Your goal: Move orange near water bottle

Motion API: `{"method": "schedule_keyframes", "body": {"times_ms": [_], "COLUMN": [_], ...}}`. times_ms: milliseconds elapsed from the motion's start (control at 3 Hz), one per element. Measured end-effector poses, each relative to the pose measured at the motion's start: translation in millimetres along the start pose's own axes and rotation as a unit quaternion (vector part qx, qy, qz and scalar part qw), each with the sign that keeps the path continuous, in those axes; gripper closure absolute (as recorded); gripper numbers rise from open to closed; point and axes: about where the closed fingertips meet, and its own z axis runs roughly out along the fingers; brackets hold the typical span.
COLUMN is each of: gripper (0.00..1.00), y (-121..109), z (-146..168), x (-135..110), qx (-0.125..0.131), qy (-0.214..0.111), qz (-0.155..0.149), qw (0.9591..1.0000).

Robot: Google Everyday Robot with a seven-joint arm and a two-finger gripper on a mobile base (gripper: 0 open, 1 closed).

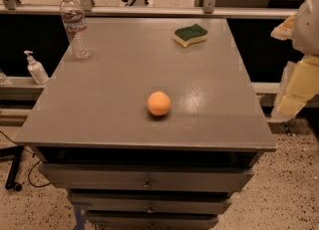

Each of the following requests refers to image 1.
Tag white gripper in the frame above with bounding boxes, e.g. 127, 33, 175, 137
270, 0, 319, 122

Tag orange fruit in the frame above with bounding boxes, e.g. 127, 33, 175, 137
148, 92, 170, 116

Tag clear plastic water bottle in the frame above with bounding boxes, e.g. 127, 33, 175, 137
60, 0, 93, 60

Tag green and yellow sponge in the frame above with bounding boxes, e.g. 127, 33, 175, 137
173, 24, 208, 48

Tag grey drawer cabinet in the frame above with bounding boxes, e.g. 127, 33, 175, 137
16, 18, 275, 230

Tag white pump soap dispenser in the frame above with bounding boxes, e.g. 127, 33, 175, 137
24, 51, 49, 85

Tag black stand leg with caster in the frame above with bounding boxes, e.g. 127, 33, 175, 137
0, 146, 23, 191

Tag black floor cable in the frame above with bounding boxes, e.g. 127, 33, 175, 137
0, 129, 52, 189

